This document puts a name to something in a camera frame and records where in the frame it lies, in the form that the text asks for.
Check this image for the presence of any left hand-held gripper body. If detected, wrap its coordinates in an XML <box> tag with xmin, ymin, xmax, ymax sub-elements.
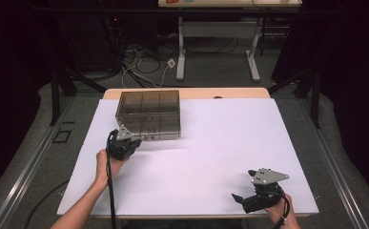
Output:
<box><xmin>108</xmin><ymin>124</ymin><xmax>135</xmax><ymax>161</ymax></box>

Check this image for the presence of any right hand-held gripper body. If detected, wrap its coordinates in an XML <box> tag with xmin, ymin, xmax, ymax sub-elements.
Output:
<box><xmin>242</xmin><ymin>168</ymin><xmax>290</xmax><ymax>215</ymax></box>

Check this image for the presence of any smoky transparent drawer box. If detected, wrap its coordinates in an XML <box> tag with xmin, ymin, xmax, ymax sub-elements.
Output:
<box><xmin>114</xmin><ymin>90</ymin><xmax>182</xmax><ymax>141</ymax></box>

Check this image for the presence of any person's left hand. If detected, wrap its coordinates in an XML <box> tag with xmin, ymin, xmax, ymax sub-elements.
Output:
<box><xmin>94</xmin><ymin>149</ymin><xmax>130</xmax><ymax>187</ymax></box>

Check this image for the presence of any person's right hand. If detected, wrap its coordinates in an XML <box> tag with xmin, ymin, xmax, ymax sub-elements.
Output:
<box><xmin>265</xmin><ymin>195</ymin><xmax>295</xmax><ymax>225</ymax></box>

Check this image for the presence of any white table cover sheet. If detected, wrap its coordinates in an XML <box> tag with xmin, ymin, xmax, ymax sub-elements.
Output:
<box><xmin>56</xmin><ymin>97</ymin><xmax>319</xmax><ymax>218</ymax></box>

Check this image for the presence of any person's dark clothing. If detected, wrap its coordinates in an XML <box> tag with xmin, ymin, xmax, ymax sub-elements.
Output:
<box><xmin>121</xmin><ymin>219</ymin><xmax>244</xmax><ymax>229</ymax></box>

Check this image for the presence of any black metal stand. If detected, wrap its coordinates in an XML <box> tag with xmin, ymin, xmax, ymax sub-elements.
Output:
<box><xmin>49</xmin><ymin>18</ymin><xmax>109</xmax><ymax>127</ymax></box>
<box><xmin>267</xmin><ymin>63</ymin><xmax>321</xmax><ymax>130</ymax></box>

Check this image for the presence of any light wooden table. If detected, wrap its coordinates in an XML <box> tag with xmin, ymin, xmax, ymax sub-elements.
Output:
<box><xmin>61</xmin><ymin>87</ymin><xmax>317</xmax><ymax>220</ymax></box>

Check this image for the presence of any white-legged background desk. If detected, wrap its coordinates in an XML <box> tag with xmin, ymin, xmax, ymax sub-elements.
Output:
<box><xmin>157</xmin><ymin>0</ymin><xmax>302</xmax><ymax>83</ymax></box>

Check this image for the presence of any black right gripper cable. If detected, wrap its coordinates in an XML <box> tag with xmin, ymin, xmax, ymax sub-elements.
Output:
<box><xmin>273</xmin><ymin>187</ymin><xmax>293</xmax><ymax>229</ymax></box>

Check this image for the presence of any aluminium floor rail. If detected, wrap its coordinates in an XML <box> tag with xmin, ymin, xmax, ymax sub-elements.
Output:
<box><xmin>0</xmin><ymin>96</ymin><xmax>75</xmax><ymax>229</ymax></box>
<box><xmin>296</xmin><ymin>98</ymin><xmax>369</xmax><ymax>229</ymax></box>

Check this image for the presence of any white floor cable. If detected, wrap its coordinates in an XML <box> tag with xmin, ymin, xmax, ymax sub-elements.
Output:
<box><xmin>121</xmin><ymin>47</ymin><xmax>173</xmax><ymax>89</ymax></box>

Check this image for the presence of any tangle of black floor cables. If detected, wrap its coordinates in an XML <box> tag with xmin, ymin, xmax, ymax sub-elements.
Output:
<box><xmin>118</xmin><ymin>36</ymin><xmax>240</xmax><ymax>89</ymax></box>

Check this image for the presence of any black floor cable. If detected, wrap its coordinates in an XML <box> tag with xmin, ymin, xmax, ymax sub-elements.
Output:
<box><xmin>23</xmin><ymin>179</ymin><xmax>71</xmax><ymax>229</ymax></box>

